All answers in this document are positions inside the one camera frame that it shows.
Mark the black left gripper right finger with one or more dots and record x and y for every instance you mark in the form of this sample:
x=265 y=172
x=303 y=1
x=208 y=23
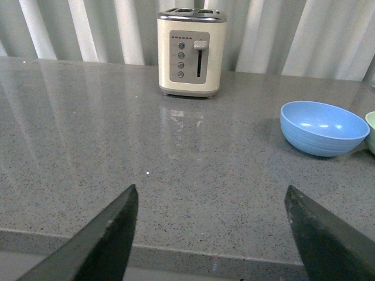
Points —
x=330 y=248

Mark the cream two-slot toaster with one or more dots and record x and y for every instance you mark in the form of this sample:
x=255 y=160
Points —
x=190 y=51

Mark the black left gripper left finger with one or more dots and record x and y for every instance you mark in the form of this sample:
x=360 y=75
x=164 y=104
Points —
x=99 y=251

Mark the green plastic bowl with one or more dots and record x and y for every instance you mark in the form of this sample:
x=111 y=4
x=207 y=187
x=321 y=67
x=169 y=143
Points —
x=370 y=139

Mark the white pleated curtain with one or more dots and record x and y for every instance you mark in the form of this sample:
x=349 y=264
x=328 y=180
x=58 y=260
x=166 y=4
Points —
x=322 y=39

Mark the blue plastic bowl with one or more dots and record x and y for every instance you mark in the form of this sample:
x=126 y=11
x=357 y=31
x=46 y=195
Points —
x=321 y=129

